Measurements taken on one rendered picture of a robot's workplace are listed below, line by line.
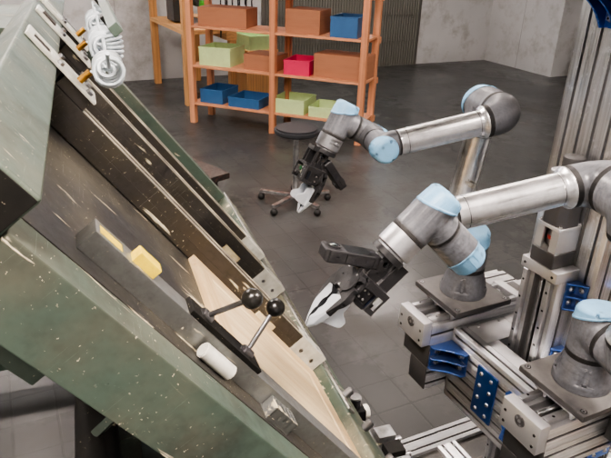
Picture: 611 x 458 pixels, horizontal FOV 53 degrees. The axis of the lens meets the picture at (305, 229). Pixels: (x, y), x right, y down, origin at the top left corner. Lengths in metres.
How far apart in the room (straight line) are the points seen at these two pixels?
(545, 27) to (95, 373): 11.61
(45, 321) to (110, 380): 0.12
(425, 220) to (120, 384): 0.60
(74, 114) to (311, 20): 5.62
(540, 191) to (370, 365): 2.17
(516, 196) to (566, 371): 0.57
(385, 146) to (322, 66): 5.26
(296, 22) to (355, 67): 0.81
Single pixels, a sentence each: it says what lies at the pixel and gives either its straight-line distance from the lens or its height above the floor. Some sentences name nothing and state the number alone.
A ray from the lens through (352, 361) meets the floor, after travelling 3.42.
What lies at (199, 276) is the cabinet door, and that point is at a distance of 1.48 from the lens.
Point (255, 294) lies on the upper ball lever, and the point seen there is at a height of 1.53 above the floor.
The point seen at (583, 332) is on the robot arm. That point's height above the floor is 1.21.
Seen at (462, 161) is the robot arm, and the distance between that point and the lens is 2.03.
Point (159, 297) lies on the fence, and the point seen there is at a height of 1.53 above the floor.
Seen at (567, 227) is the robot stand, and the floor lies 1.38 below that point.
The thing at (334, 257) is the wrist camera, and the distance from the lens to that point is 1.10.
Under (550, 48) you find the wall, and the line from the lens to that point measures 12.02.
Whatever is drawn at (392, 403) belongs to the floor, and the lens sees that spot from 3.18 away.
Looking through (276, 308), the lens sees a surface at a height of 1.43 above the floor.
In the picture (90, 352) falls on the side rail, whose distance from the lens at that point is 0.79.
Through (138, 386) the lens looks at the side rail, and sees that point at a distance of 0.83.
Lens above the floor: 2.07
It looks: 25 degrees down
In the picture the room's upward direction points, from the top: 2 degrees clockwise
